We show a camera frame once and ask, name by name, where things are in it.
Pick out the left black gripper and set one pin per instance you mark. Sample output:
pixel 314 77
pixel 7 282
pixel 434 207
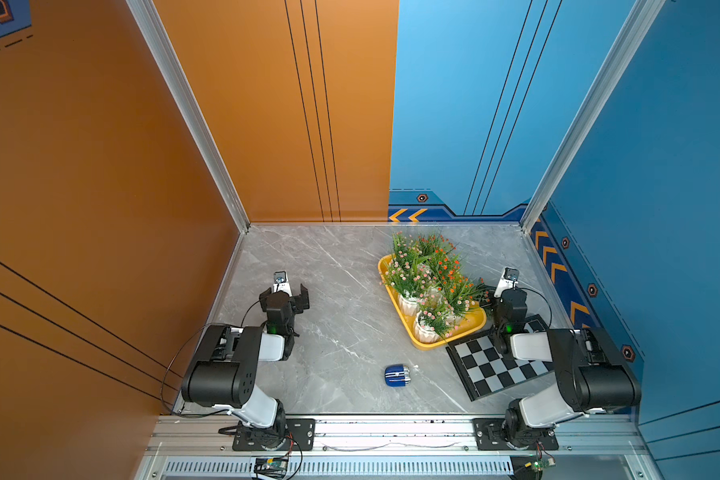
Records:
pixel 301 301

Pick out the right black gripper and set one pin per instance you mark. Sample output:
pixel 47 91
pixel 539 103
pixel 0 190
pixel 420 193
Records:
pixel 489 294

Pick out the yellow plastic tray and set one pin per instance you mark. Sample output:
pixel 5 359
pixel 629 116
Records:
pixel 474 319

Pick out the orange flower back pot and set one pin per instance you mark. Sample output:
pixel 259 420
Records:
pixel 410 277

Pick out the pink flower white pot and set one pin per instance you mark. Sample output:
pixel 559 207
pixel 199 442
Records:
pixel 405 246

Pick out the orange red flower pot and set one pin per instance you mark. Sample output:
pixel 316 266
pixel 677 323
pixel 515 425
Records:
pixel 458 290

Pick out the pink flower back pot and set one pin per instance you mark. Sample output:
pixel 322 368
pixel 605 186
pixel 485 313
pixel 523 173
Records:
pixel 435 321

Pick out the red flower white pot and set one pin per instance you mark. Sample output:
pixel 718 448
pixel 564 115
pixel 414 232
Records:
pixel 435 247

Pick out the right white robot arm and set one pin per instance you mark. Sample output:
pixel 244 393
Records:
pixel 590 373

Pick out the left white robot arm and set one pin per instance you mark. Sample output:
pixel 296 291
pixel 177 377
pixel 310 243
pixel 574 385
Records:
pixel 222 372

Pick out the black white checkerboard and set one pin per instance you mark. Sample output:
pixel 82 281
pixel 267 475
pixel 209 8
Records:
pixel 483 370

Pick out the left green circuit board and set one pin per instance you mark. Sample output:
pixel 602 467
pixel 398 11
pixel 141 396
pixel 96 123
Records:
pixel 270 468

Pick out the green circuit board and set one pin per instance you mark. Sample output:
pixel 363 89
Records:
pixel 537 467
pixel 270 468

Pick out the right green circuit board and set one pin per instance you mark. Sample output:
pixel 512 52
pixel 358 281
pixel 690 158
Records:
pixel 537 467

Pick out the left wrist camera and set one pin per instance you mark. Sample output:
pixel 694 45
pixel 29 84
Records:
pixel 281 283

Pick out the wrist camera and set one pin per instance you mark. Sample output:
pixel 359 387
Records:
pixel 508 280
pixel 281 283

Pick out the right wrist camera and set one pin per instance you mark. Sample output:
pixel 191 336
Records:
pixel 508 280

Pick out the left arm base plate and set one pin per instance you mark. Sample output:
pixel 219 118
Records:
pixel 299 430

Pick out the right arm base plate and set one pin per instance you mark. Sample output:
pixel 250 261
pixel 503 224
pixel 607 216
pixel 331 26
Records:
pixel 492 434

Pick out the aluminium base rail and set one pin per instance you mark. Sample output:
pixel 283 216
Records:
pixel 408 446

